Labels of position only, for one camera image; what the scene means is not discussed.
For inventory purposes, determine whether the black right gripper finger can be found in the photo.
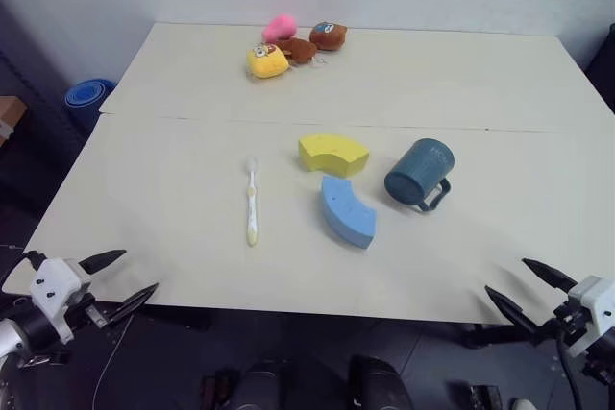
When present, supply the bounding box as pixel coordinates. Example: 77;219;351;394
521;257;578;293
484;284;547;340

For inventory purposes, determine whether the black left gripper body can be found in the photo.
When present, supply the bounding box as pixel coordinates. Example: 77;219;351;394
66;290;118;333

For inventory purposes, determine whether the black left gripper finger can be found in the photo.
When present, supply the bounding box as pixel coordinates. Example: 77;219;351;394
108;282;160;328
78;249;128;274

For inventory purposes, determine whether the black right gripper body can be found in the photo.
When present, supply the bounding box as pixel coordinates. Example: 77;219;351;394
541;301;587;349

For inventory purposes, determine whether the yellow white toothbrush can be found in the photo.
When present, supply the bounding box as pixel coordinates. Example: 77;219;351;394
244;156;262;249

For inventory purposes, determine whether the blue rolled foam mat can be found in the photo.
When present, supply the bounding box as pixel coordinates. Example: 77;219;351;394
64;77;118;129

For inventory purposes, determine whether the brown cardboard box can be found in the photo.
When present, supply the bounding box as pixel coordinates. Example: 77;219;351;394
0;95;28;147

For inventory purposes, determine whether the blue curved sponge block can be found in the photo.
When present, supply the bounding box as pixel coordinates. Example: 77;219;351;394
318;175;379;252

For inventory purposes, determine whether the yellow curved sponge block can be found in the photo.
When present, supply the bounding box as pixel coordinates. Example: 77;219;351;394
297;133;371;179

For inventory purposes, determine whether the yellow square plush toy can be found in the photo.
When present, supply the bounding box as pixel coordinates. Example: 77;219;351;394
246;42;290;80

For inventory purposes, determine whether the small brown plush toy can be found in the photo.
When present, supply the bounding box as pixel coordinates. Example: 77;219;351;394
277;37;319;66

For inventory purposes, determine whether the pink plush toy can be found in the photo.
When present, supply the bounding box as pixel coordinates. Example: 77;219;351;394
261;13;299;44

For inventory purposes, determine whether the brown round bear plush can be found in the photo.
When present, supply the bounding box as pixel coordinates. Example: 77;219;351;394
308;20;349;53

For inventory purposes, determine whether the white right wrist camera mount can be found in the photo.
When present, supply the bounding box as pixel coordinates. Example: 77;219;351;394
565;275;615;359

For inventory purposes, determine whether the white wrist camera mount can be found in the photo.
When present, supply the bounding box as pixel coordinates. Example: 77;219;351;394
565;275;615;359
29;257;93;345

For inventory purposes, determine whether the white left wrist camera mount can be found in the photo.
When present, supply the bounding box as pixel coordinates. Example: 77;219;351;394
29;257;93;345

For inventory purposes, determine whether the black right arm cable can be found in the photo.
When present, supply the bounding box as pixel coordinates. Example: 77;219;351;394
555;336;593;410

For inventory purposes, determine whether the dark teal handled cup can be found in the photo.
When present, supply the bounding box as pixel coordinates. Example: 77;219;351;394
383;137;456;214

